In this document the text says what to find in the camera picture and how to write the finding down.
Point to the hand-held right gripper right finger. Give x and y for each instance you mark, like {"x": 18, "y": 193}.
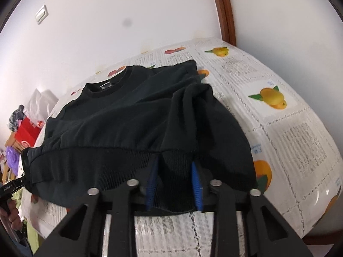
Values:
{"x": 197, "y": 190}

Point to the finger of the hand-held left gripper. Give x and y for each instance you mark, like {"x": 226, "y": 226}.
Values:
{"x": 20, "y": 182}

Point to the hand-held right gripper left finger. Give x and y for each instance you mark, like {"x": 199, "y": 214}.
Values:
{"x": 151, "y": 184}

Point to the black long-sleeve sweatshirt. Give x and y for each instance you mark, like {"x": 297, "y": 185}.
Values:
{"x": 128, "y": 120}

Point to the person's left hand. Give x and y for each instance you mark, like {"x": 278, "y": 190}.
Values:
{"x": 13, "y": 215}

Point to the purple plastic bag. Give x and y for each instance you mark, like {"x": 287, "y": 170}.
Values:
{"x": 12, "y": 156}

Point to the wooden chair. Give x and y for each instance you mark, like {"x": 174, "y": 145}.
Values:
{"x": 10, "y": 142}

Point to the light green cloth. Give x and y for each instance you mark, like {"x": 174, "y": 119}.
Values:
{"x": 29, "y": 227}

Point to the red paper shopping bag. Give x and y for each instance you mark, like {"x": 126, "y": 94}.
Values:
{"x": 28, "y": 132}

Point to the plaid checked cloth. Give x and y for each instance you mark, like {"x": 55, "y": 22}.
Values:
{"x": 17, "y": 117}

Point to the white plastic bag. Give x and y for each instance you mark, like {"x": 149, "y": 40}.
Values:
{"x": 40, "y": 104}

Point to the fruit print white tablecloth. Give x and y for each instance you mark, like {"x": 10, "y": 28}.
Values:
{"x": 281, "y": 128}

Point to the white wall light switch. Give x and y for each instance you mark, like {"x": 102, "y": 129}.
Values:
{"x": 41, "y": 14}

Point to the brown wooden door frame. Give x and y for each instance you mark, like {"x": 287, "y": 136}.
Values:
{"x": 223, "y": 10}

